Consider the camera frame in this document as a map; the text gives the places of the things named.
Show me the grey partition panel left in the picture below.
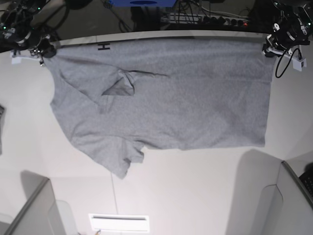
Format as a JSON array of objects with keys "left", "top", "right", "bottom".
[{"left": 4, "top": 177, "right": 66, "bottom": 235}]

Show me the grey partition panel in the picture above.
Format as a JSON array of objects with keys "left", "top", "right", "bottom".
[
  {"left": 4, "top": 177, "right": 66, "bottom": 235},
  {"left": 250, "top": 162, "right": 313, "bottom": 235}
]

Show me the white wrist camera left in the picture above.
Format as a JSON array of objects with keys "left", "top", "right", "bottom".
[{"left": 270, "top": 45, "right": 307, "bottom": 78}]

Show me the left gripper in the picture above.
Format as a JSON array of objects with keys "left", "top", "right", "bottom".
[{"left": 262, "top": 23, "right": 303, "bottom": 58}]

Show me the blue box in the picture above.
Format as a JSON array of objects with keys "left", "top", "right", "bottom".
[{"left": 110, "top": 0, "right": 176, "bottom": 7}]

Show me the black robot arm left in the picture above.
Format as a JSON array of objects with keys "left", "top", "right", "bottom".
[{"left": 263, "top": 0, "right": 313, "bottom": 58}]

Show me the grey T-shirt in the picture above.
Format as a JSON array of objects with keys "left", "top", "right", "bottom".
[{"left": 45, "top": 39, "right": 275, "bottom": 178}]

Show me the grey partition panel right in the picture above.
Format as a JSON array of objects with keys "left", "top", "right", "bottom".
[{"left": 250, "top": 162, "right": 313, "bottom": 235}]

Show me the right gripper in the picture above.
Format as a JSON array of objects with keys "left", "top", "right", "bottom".
[{"left": 9, "top": 30, "right": 57, "bottom": 66}]

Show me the black keyboard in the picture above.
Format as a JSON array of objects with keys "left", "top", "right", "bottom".
[{"left": 299, "top": 170, "right": 313, "bottom": 196}]

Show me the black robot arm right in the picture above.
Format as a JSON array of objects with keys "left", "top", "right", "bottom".
[{"left": 0, "top": 0, "right": 91, "bottom": 65}]

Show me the white cable slot plate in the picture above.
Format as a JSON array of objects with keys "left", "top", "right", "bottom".
[{"left": 89, "top": 213, "right": 150, "bottom": 233}]

